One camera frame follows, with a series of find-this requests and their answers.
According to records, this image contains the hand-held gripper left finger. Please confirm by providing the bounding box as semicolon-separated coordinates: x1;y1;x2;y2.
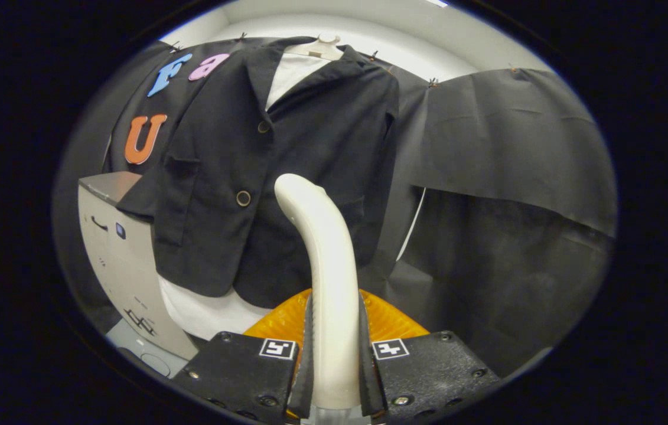
171;289;315;425

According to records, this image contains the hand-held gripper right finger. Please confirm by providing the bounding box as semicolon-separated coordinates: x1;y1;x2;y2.
359;289;501;424

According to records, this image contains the white garment steamer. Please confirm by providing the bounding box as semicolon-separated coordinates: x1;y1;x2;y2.
274;172;363;412

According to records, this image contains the black suit jacket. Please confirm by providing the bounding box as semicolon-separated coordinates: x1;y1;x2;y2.
116;37;401;309

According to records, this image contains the white mannequin torso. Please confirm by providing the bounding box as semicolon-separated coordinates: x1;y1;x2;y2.
158;50;335;342

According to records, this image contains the grey cabinet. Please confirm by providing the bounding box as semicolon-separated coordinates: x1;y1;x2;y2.
77;171;200;361

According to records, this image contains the black backdrop cloth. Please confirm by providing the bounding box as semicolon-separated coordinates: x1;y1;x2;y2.
53;37;618;380

